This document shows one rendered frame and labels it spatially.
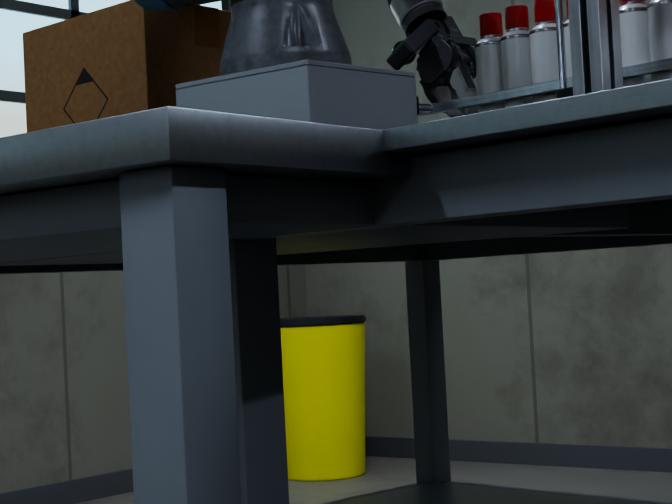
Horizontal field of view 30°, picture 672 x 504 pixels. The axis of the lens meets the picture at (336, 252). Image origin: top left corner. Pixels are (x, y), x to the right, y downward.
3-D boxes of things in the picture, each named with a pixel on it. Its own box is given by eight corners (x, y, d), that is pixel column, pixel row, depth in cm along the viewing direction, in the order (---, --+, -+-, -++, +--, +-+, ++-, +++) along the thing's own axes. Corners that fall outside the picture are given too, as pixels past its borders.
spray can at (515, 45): (549, 146, 180) (541, 5, 181) (524, 145, 177) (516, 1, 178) (523, 150, 185) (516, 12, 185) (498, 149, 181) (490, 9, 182)
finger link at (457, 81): (509, 115, 189) (482, 67, 193) (483, 112, 185) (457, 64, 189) (495, 127, 191) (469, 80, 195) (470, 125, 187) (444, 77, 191)
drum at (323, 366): (394, 470, 472) (385, 313, 474) (332, 485, 443) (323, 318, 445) (315, 465, 496) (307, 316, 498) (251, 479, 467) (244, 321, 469)
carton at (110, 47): (272, 189, 194) (263, 16, 195) (151, 185, 177) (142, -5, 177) (148, 205, 215) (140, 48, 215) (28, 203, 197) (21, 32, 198)
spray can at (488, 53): (523, 151, 185) (515, 13, 186) (501, 149, 181) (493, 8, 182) (495, 155, 189) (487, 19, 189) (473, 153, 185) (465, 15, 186)
